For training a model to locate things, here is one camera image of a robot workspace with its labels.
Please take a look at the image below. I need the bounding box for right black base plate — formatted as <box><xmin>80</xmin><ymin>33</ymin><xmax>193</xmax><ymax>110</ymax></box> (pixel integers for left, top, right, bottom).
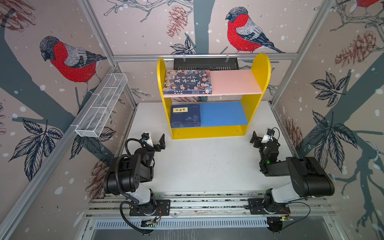
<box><xmin>248</xmin><ymin>198</ymin><xmax>291</xmax><ymax>215</ymax></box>

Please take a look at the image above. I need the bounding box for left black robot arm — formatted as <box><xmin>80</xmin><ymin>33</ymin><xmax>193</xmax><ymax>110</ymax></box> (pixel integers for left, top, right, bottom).
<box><xmin>103</xmin><ymin>133</ymin><xmax>166</xmax><ymax>216</ymax></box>

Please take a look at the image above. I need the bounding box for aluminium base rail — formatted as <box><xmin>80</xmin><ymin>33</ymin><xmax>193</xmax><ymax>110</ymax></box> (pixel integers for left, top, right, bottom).
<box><xmin>86</xmin><ymin>191</ymin><xmax>334</xmax><ymax>230</ymax></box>

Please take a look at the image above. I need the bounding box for blue book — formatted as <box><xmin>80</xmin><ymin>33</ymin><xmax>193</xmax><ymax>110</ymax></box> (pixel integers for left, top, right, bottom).
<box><xmin>170</xmin><ymin>104</ymin><xmax>202</xmax><ymax>129</ymax></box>

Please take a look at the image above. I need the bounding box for large illustrated colourful book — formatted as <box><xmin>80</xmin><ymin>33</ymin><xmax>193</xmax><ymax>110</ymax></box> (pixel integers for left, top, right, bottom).
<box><xmin>163</xmin><ymin>70</ymin><xmax>213</xmax><ymax>95</ymax></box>

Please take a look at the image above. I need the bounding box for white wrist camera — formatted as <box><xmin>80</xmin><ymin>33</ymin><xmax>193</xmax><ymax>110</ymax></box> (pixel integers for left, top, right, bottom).
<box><xmin>261</xmin><ymin>128</ymin><xmax>275</xmax><ymax>144</ymax></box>
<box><xmin>141</xmin><ymin>133</ymin><xmax>154</xmax><ymax>147</ymax></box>

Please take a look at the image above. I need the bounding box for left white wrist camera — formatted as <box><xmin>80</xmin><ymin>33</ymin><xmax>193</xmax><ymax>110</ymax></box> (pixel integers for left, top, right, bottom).
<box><xmin>141</xmin><ymin>133</ymin><xmax>154</xmax><ymax>147</ymax></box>

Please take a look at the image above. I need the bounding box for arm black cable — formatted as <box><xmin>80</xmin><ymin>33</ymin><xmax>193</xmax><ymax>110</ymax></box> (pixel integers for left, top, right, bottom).
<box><xmin>278</xmin><ymin>201</ymin><xmax>312</xmax><ymax>232</ymax></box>
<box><xmin>113</xmin><ymin>137</ymin><xmax>160</xmax><ymax>235</ymax></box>

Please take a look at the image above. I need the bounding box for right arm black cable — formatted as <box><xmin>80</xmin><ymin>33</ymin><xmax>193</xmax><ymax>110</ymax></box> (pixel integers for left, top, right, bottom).
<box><xmin>278</xmin><ymin>201</ymin><xmax>312</xmax><ymax>232</ymax></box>

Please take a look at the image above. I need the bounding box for yellow pink blue shelf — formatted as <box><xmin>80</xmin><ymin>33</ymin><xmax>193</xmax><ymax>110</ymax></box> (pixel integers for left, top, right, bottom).
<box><xmin>170</xmin><ymin>54</ymin><xmax>272</xmax><ymax>140</ymax></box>

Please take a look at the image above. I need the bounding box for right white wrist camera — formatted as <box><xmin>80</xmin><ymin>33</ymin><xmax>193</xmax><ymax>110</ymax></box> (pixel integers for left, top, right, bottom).
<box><xmin>261</xmin><ymin>128</ymin><xmax>275</xmax><ymax>144</ymax></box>

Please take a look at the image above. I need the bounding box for black vent panel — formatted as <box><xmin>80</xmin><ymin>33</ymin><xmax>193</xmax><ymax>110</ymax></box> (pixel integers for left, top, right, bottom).
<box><xmin>173</xmin><ymin>58</ymin><xmax>239</xmax><ymax>71</ymax></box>

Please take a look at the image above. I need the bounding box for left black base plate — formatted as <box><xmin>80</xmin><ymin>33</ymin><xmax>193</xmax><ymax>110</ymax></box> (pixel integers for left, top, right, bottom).
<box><xmin>129</xmin><ymin>200</ymin><xmax>171</xmax><ymax>217</ymax></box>

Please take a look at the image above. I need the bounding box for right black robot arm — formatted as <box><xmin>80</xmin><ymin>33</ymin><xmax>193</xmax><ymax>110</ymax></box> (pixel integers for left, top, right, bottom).
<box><xmin>250</xmin><ymin>129</ymin><xmax>335</xmax><ymax>214</ymax></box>

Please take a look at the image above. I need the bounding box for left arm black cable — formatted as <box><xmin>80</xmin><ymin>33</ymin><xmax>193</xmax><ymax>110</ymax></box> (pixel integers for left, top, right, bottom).
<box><xmin>113</xmin><ymin>137</ymin><xmax>160</xmax><ymax>235</ymax></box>

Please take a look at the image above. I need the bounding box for white wire mesh basket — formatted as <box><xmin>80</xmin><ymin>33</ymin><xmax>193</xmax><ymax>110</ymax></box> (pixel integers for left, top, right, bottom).
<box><xmin>75</xmin><ymin>73</ymin><xmax>128</xmax><ymax>138</ymax></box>

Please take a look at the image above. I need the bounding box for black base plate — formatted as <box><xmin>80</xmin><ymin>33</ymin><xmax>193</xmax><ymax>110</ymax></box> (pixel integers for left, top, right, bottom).
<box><xmin>248</xmin><ymin>198</ymin><xmax>291</xmax><ymax>215</ymax></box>
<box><xmin>129</xmin><ymin>200</ymin><xmax>171</xmax><ymax>217</ymax></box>

